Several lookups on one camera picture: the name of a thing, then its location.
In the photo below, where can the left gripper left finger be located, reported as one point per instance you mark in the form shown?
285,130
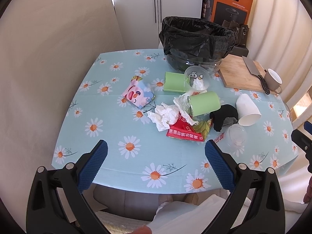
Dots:
45,213

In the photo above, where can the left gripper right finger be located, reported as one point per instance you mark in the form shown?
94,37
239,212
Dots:
255,203

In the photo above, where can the white paper cup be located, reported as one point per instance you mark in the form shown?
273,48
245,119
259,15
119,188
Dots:
248,112

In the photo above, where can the black cloth sock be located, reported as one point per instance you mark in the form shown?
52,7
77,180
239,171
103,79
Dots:
226,115

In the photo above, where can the red snack wrapper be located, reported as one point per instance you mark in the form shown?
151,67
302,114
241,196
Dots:
183,130

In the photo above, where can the white tissue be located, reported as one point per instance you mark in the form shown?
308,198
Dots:
198,84
166,115

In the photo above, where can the clear plastic printed cup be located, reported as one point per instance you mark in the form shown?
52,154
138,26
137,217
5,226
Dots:
193,72

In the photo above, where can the pink pig snack packet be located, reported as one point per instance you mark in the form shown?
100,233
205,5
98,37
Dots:
139,93

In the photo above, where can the white sleeve forearm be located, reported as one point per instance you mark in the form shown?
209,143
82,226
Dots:
182,217

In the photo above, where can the black trash bag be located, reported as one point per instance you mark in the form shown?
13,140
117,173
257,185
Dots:
196,38

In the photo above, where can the beige ceramic mug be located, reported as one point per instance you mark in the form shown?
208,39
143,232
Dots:
273,81

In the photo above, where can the brown leather handbag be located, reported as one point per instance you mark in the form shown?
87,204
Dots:
241,32

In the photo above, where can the daisy pattern blue tablecloth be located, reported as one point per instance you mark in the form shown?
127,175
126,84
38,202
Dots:
140,158

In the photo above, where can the orange Philips appliance box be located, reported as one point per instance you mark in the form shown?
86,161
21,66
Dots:
218,11

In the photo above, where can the white cabinet doors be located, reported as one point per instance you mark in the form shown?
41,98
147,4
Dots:
140,20

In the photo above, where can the steel cleaver black handle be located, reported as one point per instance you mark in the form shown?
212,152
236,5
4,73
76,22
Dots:
254,71

